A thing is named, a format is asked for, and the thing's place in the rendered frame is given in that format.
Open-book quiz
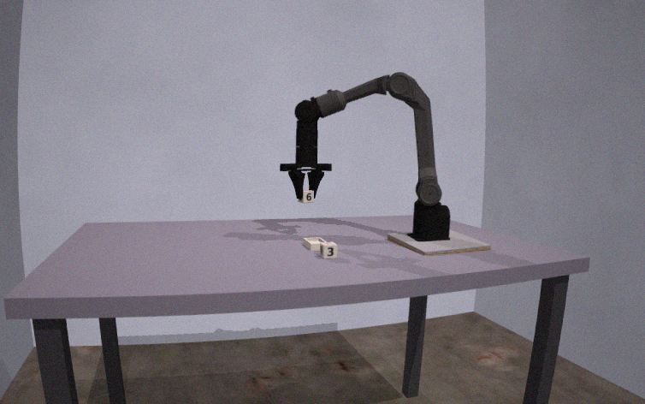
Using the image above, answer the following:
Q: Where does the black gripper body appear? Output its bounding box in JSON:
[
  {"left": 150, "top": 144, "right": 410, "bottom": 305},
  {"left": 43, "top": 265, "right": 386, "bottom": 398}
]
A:
[{"left": 280, "top": 147, "right": 332, "bottom": 171}]

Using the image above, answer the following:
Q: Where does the white cube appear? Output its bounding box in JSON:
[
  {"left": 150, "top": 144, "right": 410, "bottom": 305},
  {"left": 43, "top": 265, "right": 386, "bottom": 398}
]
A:
[
  {"left": 320, "top": 242, "right": 337, "bottom": 258},
  {"left": 298, "top": 190, "right": 314, "bottom": 203}
]

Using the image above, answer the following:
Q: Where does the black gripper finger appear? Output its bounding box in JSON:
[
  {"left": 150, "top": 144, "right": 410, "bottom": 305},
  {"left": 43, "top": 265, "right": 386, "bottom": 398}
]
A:
[
  {"left": 307, "top": 169, "right": 324, "bottom": 198},
  {"left": 288, "top": 169, "right": 305, "bottom": 199}
]

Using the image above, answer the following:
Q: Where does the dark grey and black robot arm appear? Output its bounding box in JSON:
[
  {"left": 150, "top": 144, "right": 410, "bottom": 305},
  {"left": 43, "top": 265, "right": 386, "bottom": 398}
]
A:
[{"left": 294, "top": 72, "right": 450, "bottom": 241}]

